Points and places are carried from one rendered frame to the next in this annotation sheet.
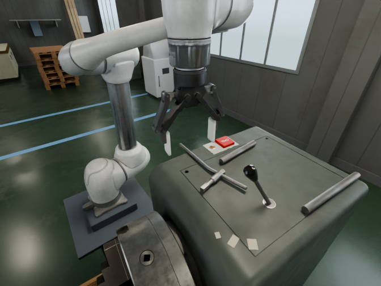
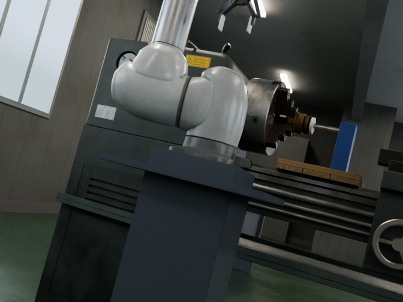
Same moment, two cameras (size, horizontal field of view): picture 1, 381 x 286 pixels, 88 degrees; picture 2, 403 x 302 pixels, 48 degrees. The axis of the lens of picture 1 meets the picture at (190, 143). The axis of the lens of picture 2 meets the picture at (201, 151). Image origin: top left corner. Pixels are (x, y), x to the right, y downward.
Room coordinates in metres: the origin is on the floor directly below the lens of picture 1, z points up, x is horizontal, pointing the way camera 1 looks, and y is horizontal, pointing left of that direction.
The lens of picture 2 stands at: (1.57, 1.55, 0.72)
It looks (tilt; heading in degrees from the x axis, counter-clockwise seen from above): 4 degrees up; 235
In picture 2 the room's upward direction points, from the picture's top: 14 degrees clockwise
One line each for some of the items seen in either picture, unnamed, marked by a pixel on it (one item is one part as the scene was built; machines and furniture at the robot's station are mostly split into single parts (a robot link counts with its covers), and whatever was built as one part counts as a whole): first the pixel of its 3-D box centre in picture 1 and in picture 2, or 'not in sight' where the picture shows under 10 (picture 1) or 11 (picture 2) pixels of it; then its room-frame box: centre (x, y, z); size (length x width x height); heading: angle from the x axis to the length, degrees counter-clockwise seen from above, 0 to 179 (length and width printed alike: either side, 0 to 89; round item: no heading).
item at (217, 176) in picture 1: (212, 180); not in sight; (0.46, -0.07, 1.27); 0.12 x 0.02 x 0.02; 138
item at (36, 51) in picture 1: (55, 66); not in sight; (5.97, 3.90, 0.47); 1.30 x 0.90 x 0.93; 37
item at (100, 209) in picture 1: (103, 198); (214, 153); (0.77, 0.50, 0.83); 0.22 x 0.18 x 0.06; 127
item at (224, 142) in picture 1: (224, 142); not in sight; (0.70, -0.15, 1.26); 0.06 x 0.06 x 0.02; 32
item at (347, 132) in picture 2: not in sight; (342, 152); (0.09, 0.41, 1.00); 0.08 x 0.06 x 0.23; 32
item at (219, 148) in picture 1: (220, 150); not in sight; (0.68, -0.13, 1.23); 0.13 x 0.08 x 0.06; 122
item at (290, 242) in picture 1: (244, 211); (178, 105); (0.50, -0.21, 1.06); 0.59 x 0.48 x 0.39; 122
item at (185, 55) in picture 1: (189, 53); not in sight; (0.46, 0.00, 1.64); 0.09 x 0.09 x 0.06
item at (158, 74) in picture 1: (159, 67); not in sight; (4.90, 0.75, 0.65); 0.66 x 0.56 x 1.30; 37
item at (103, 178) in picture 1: (102, 177); (216, 105); (0.79, 0.48, 0.97); 0.18 x 0.16 x 0.22; 143
